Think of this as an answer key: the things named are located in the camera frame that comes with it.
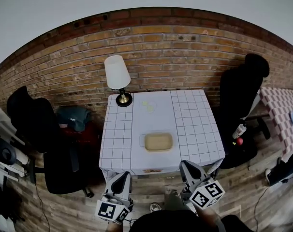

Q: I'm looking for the dark red bag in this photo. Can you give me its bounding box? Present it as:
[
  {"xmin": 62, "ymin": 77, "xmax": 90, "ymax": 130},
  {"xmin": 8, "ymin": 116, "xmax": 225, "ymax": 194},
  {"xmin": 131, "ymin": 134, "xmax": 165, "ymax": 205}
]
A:
[{"xmin": 59, "ymin": 122, "xmax": 101, "ymax": 152}]

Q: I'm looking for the white shade brass table lamp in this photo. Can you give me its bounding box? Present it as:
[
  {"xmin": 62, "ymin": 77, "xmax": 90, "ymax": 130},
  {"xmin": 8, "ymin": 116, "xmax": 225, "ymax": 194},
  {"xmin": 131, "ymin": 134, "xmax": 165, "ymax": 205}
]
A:
[{"xmin": 104, "ymin": 55, "xmax": 133, "ymax": 108}]

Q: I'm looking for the person's left forearm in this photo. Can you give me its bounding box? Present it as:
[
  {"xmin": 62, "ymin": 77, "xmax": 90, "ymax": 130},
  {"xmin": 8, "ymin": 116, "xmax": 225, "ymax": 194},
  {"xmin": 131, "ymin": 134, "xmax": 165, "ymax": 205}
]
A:
[{"xmin": 107, "ymin": 222, "xmax": 125, "ymax": 232}]

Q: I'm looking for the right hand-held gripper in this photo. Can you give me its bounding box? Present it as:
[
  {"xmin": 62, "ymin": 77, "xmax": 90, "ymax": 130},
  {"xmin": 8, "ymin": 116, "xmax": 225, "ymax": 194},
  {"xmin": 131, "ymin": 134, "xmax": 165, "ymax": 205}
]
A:
[{"xmin": 179, "ymin": 159, "xmax": 226, "ymax": 211}]

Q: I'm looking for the white plate with green slices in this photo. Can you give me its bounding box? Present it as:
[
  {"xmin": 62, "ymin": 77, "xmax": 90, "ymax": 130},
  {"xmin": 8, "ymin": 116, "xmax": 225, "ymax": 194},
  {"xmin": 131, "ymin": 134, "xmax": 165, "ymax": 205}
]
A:
[{"xmin": 139, "ymin": 100, "xmax": 158, "ymax": 113}]

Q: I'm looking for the person's olive trouser leg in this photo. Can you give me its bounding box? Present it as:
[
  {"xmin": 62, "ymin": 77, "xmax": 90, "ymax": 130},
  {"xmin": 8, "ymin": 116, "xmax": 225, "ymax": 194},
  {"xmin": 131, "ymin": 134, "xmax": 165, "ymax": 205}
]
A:
[{"xmin": 162, "ymin": 189, "xmax": 187, "ymax": 212}]

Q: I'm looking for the white bottle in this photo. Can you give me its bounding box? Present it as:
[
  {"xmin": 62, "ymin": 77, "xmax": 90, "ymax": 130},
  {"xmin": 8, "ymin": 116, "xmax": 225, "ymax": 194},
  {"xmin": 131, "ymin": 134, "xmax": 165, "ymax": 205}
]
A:
[{"xmin": 232, "ymin": 124, "xmax": 246, "ymax": 140}]

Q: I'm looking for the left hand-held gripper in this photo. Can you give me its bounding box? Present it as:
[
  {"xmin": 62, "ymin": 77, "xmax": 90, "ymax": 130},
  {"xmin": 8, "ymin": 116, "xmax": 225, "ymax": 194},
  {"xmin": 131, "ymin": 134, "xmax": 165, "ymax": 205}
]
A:
[{"xmin": 95, "ymin": 171, "xmax": 134, "ymax": 225}]

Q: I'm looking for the table with white grid tablecloth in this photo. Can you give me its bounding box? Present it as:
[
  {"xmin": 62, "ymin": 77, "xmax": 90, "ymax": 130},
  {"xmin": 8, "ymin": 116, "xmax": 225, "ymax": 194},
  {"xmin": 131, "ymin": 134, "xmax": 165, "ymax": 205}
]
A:
[{"xmin": 99, "ymin": 89, "xmax": 226, "ymax": 178}]

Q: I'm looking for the thin floor cable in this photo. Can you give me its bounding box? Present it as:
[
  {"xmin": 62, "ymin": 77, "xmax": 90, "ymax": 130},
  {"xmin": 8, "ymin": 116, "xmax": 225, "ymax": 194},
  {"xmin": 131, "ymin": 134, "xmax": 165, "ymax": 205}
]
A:
[
  {"xmin": 34, "ymin": 181, "xmax": 51, "ymax": 232},
  {"xmin": 254, "ymin": 186, "xmax": 269, "ymax": 232}
]

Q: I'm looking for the teal folded cloth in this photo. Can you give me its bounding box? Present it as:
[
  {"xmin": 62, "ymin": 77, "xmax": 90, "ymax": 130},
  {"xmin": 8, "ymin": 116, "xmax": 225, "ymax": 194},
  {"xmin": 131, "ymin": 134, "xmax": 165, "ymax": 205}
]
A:
[{"xmin": 56, "ymin": 106, "xmax": 91, "ymax": 132}]

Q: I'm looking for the plain white table runner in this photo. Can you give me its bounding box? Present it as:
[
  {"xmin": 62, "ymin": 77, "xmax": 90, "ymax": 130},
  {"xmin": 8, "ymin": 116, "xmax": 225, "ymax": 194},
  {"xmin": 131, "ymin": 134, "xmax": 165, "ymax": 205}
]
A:
[{"xmin": 131, "ymin": 90, "xmax": 182, "ymax": 176}]

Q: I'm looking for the pink checkered tablecloth table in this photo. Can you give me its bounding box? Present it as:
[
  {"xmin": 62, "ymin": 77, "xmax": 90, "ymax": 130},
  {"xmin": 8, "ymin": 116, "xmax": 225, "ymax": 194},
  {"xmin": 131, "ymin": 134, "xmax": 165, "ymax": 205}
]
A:
[{"xmin": 260, "ymin": 86, "xmax": 293, "ymax": 156}]

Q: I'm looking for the white equipment rack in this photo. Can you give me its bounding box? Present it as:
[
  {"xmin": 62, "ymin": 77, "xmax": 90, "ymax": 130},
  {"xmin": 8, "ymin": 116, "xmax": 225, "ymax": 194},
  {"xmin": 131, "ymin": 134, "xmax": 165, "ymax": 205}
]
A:
[{"xmin": 0, "ymin": 98, "xmax": 29, "ymax": 186}]

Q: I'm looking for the person's black top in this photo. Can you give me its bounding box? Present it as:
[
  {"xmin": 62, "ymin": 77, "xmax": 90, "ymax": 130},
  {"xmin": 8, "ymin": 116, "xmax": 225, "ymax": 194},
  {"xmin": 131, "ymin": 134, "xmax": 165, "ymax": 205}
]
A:
[{"xmin": 129, "ymin": 208, "xmax": 255, "ymax": 232}]

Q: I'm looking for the person's right forearm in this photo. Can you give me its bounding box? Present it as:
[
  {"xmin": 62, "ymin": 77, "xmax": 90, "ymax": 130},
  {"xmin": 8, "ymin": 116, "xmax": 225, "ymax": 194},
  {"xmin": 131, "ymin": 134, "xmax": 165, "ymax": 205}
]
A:
[{"xmin": 194, "ymin": 205, "xmax": 222, "ymax": 228}]

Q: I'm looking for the black round device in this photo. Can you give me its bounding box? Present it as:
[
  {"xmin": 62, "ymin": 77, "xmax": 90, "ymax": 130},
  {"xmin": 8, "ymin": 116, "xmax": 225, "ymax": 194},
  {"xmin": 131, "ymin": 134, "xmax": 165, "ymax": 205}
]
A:
[{"xmin": 0, "ymin": 138, "xmax": 18, "ymax": 165}]

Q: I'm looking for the black office chair with jacket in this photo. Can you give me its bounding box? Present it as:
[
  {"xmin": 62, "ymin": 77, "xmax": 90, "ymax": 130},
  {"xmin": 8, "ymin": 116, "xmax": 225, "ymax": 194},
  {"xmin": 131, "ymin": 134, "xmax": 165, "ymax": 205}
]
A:
[{"xmin": 218, "ymin": 53, "xmax": 271, "ymax": 170}]

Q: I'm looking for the beige tray with white rim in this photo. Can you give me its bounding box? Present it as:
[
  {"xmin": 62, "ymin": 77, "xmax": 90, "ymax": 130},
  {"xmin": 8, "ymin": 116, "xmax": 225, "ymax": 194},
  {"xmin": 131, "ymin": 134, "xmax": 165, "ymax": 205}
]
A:
[{"xmin": 138, "ymin": 132, "xmax": 174, "ymax": 153}]

